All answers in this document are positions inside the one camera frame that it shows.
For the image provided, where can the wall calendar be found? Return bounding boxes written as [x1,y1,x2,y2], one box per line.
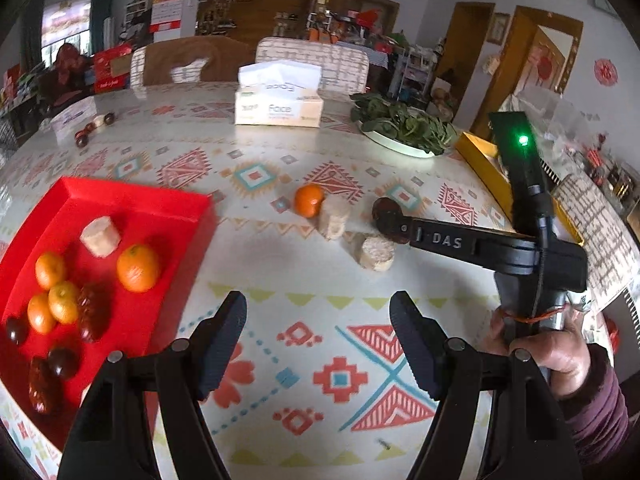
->
[152,0,188,43]

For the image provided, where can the wrinkled red date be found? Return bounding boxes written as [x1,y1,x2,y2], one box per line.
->
[76,284,111,343]
[372,197,416,245]
[27,357,63,415]

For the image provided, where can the plate of green leaves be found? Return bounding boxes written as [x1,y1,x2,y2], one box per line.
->
[349,92,458,156]

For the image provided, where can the dark red plum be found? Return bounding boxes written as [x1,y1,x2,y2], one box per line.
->
[5,316,30,346]
[47,346,81,380]

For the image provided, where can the pale green oval plate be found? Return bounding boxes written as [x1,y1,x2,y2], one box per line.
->
[360,125,437,159]

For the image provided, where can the large orange tangerine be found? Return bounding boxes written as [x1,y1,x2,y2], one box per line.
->
[116,244,161,293]

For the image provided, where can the rice cake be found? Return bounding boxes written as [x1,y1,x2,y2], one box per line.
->
[80,216,122,258]

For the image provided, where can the framed wall picture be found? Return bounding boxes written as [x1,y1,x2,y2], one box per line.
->
[487,12,511,46]

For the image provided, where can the person's right hand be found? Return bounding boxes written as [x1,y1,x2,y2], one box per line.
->
[480,305,593,400]

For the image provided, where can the small orange tangerine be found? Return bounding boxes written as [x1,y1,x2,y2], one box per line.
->
[26,292,57,335]
[293,184,326,218]
[35,252,67,291]
[48,281,80,324]

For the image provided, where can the grey storage cart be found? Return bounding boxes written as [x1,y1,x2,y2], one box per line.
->
[387,47,436,106]

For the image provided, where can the wooden staircase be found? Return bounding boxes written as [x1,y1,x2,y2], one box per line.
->
[197,0,371,46]

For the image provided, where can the red gift box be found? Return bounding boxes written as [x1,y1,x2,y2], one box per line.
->
[94,45,133,93]

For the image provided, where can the yellow taped cardboard box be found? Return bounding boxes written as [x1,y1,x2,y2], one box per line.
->
[454,131,586,247]

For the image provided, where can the dark red cloth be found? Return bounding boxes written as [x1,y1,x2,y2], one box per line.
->
[52,42,96,93]

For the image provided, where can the person's right forearm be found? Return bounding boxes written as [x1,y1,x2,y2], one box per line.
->
[555,344,632,467]

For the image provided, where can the red tray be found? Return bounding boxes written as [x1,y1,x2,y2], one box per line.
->
[0,176,217,421]

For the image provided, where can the tissue box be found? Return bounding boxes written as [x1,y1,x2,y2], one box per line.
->
[234,59,325,128]

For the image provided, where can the red round wall decoration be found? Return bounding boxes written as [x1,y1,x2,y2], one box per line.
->
[593,58,618,86]

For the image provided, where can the white cloth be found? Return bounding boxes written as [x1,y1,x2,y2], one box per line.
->
[170,57,211,83]

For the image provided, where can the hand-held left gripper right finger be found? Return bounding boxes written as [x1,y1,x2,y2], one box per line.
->
[389,290,583,480]

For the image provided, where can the brown chair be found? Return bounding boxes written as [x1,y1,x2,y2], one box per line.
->
[131,36,257,86]

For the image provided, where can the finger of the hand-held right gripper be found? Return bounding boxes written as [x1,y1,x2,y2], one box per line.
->
[376,208,481,261]

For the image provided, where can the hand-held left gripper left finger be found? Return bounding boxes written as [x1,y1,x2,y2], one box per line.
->
[57,290,249,480]

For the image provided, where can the white printed card box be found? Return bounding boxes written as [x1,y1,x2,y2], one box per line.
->
[50,96,98,143]

